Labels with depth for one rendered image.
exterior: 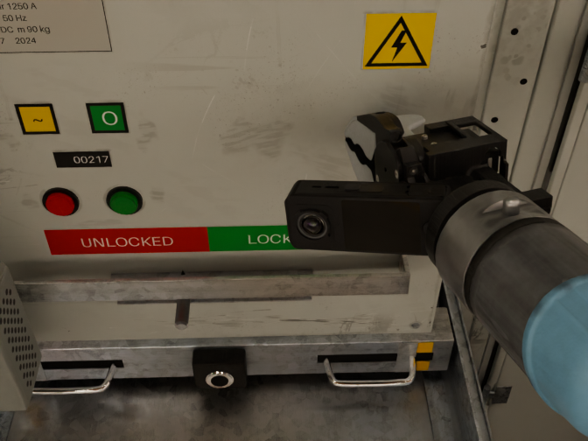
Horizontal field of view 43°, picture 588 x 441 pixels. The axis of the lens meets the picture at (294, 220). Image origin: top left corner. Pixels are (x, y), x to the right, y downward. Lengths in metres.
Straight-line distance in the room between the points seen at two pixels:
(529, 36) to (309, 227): 0.39
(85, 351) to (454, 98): 0.50
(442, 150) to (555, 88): 0.35
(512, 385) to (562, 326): 0.86
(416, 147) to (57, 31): 0.29
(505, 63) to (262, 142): 0.29
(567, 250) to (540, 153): 0.51
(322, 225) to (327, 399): 0.43
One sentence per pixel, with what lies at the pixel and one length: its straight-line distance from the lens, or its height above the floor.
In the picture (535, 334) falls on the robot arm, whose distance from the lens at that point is 0.40.
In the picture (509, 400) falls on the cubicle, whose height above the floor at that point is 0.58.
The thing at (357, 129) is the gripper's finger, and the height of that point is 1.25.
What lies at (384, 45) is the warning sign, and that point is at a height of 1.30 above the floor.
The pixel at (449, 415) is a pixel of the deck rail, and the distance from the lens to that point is 0.92.
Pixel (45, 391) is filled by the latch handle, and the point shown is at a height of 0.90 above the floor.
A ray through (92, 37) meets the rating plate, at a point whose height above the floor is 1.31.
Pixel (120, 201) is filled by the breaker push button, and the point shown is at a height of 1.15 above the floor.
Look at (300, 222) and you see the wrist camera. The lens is 0.52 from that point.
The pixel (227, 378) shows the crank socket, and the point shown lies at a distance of 0.87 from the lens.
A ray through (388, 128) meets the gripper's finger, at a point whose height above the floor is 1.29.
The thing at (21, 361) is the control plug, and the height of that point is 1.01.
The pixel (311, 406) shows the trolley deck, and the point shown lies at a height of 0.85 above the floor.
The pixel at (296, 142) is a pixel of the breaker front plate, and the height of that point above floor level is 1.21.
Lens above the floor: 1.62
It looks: 44 degrees down
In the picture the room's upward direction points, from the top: straight up
